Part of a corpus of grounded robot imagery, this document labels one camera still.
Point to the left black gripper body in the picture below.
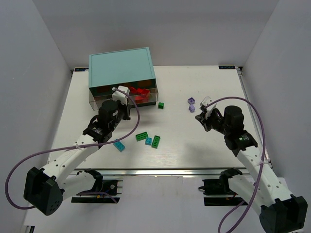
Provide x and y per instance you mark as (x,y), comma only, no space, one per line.
(125,111)

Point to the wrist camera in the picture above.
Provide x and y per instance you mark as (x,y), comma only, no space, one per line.
(207,106)
(121,94)

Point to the red long lego brick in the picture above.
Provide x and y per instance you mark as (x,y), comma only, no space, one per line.
(143,92)

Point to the small green lego cube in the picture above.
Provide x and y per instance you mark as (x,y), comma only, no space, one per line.
(160,105)

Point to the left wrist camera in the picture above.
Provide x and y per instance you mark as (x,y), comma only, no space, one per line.
(121,94)

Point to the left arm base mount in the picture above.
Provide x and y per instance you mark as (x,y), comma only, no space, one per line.
(104,191)

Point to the small red lego brick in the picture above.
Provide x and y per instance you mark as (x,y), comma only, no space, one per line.
(140,99)

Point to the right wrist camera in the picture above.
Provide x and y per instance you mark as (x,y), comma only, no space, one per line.
(207,106)

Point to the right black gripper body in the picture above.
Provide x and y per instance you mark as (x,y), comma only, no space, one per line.
(208,121)

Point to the teal drawer cabinet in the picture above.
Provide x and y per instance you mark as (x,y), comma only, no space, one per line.
(129,68)

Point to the green long lego brick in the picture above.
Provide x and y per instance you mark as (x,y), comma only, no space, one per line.
(141,136)

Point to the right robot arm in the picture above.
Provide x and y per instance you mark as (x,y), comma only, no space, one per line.
(279,210)

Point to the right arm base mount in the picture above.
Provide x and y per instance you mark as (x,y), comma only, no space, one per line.
(217,193)

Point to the purple lego brick lower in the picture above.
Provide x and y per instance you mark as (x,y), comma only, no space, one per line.
(191,108)

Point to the purple lego brick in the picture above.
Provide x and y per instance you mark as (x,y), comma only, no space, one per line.
(191,108)
(191,100)

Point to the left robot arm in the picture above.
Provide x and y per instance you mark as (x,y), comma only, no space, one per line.
(48,186)

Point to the small cyan lego brick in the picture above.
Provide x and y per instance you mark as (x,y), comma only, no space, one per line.
(148,141)

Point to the red arch lego piece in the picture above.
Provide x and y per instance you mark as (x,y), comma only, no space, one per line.
(133,91)

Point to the purple lego brick upper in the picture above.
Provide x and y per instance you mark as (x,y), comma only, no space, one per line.
(191,100)

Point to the long cyan lego brick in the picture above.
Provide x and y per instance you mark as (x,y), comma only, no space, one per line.
(119,145)

